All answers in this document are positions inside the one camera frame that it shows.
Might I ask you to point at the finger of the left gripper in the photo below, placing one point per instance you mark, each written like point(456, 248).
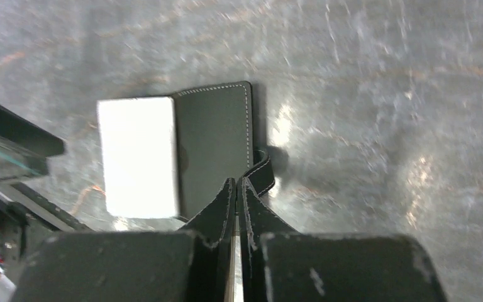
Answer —
point(25, 148)

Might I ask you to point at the white card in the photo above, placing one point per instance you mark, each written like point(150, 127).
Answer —
point(139, 153)

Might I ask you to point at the black leather card holder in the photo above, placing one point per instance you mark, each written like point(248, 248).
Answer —
point(214, 126)

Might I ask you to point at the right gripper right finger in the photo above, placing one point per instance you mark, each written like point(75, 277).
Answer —
point(280, 263)

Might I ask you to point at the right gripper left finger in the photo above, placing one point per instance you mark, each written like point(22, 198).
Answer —
point(192, 263)

